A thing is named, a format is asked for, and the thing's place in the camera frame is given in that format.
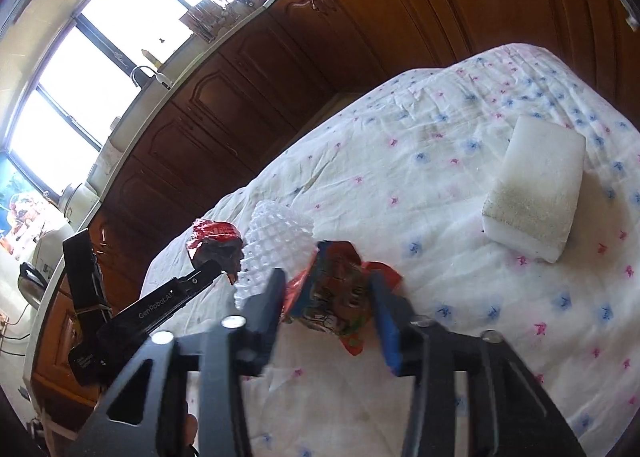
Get crushed red can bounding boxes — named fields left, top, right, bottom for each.
left=185, top=218, right=244, bottom=285

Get kitchen window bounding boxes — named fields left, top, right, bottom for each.
left=7, top=0, right=261, bottom=198

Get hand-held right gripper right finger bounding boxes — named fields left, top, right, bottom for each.
left=369, top=271, right=588, bottom=457

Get white foam fruit net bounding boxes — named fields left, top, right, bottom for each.
left=234, top=200, right=315, bottom=310

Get person's left hand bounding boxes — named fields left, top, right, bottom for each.
left=181, top=399, right=200, bottom=457

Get wooden lower cabinets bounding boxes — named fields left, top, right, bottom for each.
left=30, top=0, right=640, bottom=418

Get colourful printed cloth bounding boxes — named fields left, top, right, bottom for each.
left=0, top=157, right=47, bottom=258

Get steel kettle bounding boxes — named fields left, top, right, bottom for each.
left=17, top=262, right=52, bottom=309

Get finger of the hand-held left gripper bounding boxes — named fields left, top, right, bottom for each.
left=172, top=259, right=227, bottom=296

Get green and red snack packet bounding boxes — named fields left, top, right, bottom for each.
left=280, top=239, right=403, bottom=357

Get chrome faucet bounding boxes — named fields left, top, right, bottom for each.
left=131, top=64, right=172, bottom=90

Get white pot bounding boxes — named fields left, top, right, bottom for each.
left=59, top=182, right=97, bottom=224

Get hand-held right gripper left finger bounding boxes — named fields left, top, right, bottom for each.
left=80, top=267, right=288, bottom=457

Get dish rack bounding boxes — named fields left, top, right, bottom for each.
left=187, top=0, right=247, bottom=41

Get light stone countertop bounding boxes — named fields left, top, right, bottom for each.
left=30, top=0, right=351, bottom=388

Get white floral tablecloth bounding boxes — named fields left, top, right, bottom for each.
left=140, top=43, right=640, bottom=457

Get white sponge block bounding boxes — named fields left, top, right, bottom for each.
left=481, top=114, right=587, bottom=264

